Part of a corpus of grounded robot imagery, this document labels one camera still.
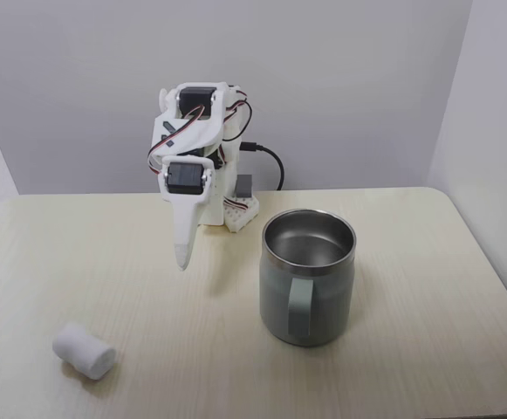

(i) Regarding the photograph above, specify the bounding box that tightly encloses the white gauze dressing roll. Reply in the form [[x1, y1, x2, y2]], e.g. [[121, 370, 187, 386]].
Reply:
[[51, 321, 118, 380]]

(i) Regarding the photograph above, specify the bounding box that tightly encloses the grey clamp block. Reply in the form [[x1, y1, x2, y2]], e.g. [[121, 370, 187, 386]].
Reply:
[[236, 174, 255, 197]]

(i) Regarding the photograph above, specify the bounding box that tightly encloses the green steel mug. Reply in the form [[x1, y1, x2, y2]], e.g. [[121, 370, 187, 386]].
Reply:
[[259, 208, 358, 349]]

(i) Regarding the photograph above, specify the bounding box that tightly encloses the black power cable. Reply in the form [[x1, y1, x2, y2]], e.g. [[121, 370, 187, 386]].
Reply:
[[242, 141, 285, 192]]

